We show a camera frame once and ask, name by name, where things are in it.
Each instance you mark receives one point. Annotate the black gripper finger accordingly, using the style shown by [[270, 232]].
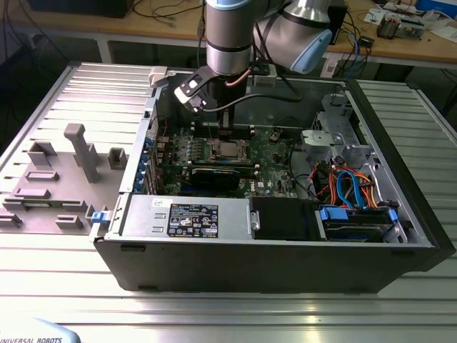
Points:
[[223, 123], [231, 123]]

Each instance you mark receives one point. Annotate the metal locking lever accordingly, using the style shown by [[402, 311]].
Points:
[[212, 135]]

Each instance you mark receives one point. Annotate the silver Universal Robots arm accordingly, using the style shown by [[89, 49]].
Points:
[[228, 35]]

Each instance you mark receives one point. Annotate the CPU socket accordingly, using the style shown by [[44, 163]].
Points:
[[228, 159]]

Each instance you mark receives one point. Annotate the black graphics card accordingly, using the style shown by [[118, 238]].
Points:
[[214, 178]]

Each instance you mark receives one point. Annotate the green motherboard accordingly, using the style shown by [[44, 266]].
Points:
[[275, 171]]

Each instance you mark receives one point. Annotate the blue card latch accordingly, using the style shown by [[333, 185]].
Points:
[[148, 144], [144, 166], [139, 184]]

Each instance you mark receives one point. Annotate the silver metal drive cage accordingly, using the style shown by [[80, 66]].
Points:
[[314, 141]]

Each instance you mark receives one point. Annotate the wooden desk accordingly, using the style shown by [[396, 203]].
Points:
[[143, 25]]

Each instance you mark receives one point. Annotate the white paper label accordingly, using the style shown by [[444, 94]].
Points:
[[329, 66]]

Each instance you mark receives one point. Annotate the silver power supply unit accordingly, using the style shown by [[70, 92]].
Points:
[[150, 214]]

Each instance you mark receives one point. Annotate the hard disk in blue carrier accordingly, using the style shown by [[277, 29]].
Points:
[[333, 216]]

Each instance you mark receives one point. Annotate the black PC case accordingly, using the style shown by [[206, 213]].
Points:
[[250, 264]]

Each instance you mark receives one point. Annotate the small black box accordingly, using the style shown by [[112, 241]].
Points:
[[366, 41]]

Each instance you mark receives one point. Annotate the blue case latch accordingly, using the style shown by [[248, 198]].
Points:
[[99, 217]]

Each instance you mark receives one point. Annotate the black equipment box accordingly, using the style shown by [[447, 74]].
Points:
[[78, 7]]

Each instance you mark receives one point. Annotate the grey parts rack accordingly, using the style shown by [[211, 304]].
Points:
[[71, 200]]

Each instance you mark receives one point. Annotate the white paper sheet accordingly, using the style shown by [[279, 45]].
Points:
[[375, 16]]

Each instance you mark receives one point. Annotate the black finned heat sink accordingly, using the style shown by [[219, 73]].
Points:
[[386, 28]]

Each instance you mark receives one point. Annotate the electronics tray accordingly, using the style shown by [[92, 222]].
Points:
[[410, 28]]

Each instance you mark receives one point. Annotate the green RAM stick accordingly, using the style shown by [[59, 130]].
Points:
[[39, 204]]

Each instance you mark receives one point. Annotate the blue box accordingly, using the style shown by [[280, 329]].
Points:
[[435, 4]]

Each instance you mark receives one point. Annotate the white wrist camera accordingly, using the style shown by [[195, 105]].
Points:
[[189, 89]]

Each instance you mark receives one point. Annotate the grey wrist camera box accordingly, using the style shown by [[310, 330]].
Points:
[[265, 75]]

